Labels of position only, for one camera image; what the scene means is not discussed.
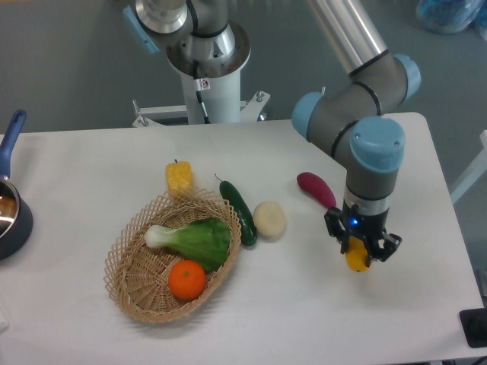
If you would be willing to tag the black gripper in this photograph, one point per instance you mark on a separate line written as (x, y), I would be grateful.
(363, 218)

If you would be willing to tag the yellow mango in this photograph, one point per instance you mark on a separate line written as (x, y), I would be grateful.
(356, 255)

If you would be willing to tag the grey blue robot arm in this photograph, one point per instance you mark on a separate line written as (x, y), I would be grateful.
(351, 127)

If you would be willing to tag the purple sweet potato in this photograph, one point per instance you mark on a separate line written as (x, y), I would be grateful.
(317, 188)

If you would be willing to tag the white round bun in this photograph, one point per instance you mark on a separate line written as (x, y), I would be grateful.
(269, 219)

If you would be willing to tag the green cucumber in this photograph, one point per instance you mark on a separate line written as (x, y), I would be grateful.
(248, 232)

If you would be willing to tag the black device at edge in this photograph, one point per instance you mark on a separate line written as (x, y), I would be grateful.
(473, 322)

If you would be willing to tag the green bok choy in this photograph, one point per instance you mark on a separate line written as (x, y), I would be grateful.
(205, 241)

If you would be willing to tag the orange tangerine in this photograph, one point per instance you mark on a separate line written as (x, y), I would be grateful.
(187, 280)

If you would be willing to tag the yellow bell pepper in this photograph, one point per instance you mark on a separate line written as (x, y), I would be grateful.
(179, 177)

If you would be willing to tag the woven wicker basket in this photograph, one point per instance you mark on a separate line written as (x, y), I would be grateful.
(136, 275)

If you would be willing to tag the blue saucepan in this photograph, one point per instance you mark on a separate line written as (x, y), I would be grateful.
(16, 215)

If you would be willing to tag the white frame right edge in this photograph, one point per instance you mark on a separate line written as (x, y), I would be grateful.
(475, 169)

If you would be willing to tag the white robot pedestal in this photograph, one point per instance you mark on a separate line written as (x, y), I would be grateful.
(209, 70)

